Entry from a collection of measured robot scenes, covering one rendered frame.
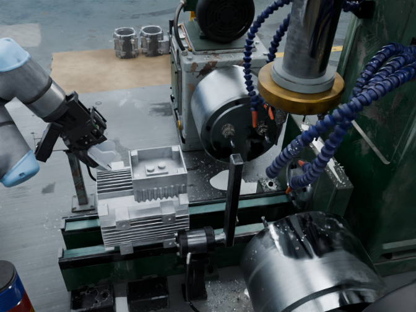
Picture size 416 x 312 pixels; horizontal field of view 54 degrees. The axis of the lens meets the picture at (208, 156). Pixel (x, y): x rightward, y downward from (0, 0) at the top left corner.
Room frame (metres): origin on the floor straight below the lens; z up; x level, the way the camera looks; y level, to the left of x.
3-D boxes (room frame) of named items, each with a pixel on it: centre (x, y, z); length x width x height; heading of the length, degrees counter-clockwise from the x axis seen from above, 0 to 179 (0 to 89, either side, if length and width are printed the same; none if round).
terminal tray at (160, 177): (0.69, 0.11, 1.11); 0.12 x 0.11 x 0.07; 105
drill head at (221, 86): (1.10, -0.06, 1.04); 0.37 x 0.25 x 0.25; 14
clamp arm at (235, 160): (0.59, -0.05, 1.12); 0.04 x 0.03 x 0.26; 104
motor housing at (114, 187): (0.68, 0.15, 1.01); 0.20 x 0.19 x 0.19; 105
